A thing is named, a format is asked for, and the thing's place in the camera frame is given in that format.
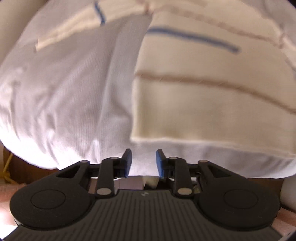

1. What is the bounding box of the white striped knit sweater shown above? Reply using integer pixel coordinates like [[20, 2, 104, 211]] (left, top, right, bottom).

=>
[[36, 1, 295, 158]]

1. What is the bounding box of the white bed sheet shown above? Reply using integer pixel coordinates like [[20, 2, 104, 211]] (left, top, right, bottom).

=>
[[1, 1, 295, 178]]

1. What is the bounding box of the yellow wooden stand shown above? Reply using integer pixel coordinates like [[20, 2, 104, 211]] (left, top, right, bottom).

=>
[[3, 153, 18, 185]]

